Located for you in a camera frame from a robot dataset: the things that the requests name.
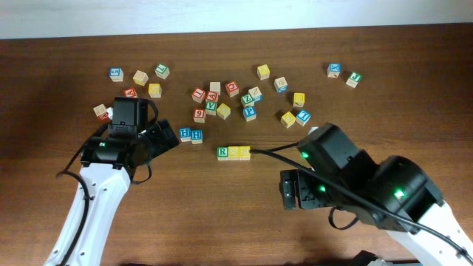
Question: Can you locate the green R block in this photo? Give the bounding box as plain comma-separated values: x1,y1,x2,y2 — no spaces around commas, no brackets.
217,146,229,161

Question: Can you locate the yellow S block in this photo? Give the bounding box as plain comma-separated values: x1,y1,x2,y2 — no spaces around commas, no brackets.
239,146,251,160

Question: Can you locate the yellow 6 block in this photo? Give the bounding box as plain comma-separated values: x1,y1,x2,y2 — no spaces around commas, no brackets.
228,146,240,160

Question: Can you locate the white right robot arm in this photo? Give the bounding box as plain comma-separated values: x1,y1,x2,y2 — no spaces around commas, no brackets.
280,123,472,265

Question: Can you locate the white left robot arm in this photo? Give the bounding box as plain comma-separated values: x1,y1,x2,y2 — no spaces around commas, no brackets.
45,97,180,265

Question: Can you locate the blue H block left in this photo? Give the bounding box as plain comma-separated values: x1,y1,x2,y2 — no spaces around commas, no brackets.
179,127,191,142

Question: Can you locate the blue h block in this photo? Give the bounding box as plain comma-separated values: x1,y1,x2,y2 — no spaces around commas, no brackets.
191,130,203,144
179,127,191,142

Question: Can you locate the blue H block right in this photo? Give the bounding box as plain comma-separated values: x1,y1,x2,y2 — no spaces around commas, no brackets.
191,130,203,144

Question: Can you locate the red 9 block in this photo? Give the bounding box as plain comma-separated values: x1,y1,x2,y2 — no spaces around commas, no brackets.
192,108,206,123

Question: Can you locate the yellow block upper left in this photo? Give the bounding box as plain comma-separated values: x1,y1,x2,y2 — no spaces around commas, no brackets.
148,83,162,98

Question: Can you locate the red Y block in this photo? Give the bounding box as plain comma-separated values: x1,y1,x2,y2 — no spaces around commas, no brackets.
124,87,137,98

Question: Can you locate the red L block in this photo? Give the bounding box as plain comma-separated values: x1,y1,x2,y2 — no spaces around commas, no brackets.
191,87,206,103

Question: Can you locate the green V block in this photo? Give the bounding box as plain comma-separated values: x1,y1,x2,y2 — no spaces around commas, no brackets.
205,100,218,115

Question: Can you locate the wooden block upper left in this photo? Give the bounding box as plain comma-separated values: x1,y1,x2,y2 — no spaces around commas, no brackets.
132,70,149,86

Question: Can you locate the wooden block red side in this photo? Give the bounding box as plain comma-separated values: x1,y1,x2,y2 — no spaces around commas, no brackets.
93,104,110,123

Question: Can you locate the red A block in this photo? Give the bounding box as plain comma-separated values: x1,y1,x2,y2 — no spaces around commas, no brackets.
205,91,219,102

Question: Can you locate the green L block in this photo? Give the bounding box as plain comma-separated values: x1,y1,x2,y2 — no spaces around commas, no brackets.
154,64,170,80

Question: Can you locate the yellow block lower right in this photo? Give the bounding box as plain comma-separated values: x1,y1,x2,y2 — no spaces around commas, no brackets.
280,112,296,129

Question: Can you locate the blue I block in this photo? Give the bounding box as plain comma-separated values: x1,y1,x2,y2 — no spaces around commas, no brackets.
296,109,311,126

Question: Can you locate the plain wooden block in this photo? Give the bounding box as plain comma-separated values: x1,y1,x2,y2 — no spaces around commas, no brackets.
209,81,221,95

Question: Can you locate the blue 5 block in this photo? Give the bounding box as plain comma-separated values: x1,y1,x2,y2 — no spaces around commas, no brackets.
109,67,124,82

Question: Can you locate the red G block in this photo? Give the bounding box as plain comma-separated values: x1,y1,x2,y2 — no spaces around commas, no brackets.
225,81,239,98

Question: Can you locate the blue P block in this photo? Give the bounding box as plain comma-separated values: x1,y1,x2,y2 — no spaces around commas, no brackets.
243,106,256,122

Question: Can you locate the green Z block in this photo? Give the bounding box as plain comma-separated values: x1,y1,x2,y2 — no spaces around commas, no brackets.
241,94,255,108

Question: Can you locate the blue wooden block upper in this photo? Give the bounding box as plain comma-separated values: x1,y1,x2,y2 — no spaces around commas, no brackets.
273,77,288,93

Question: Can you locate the blue side wooden block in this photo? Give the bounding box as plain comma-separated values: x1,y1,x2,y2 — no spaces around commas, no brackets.
248,86,262,102

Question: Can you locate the green J block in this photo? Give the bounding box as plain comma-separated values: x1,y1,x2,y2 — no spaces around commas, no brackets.
346,72,362,88

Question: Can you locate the yellow block top centre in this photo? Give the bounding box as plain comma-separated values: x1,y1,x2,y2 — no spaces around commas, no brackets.
256,64,270,81

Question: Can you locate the blue X block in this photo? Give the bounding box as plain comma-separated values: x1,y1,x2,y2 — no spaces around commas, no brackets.
327,63,341,78

